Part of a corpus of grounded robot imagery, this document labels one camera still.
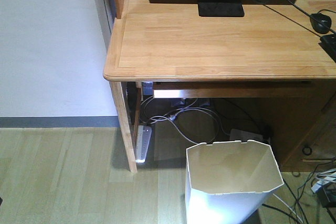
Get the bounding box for black computer mouse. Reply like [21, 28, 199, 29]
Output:
[310, 13, 332, 34]

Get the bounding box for black keyboard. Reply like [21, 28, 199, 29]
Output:
[320, 34, 336, 61]

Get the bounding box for grey cable under desk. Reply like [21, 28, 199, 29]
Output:
[140, 95, 229, 145]

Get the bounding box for white box under desk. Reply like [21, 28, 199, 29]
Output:
[229, 129, 263, 142]

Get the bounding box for white plastic trash bin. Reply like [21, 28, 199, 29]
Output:
[185, 140, 284, 223]

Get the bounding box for black monitor stand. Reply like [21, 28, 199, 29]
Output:
[197, 0, 245, 17]

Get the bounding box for white power strip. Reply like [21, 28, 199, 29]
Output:
[135, 125, 152, 164]

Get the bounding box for tangled cables on floor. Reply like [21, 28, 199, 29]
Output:
[262, 155, 336, 224]

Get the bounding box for wooden desk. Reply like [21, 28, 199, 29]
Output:
[103, 0, 335, 173]

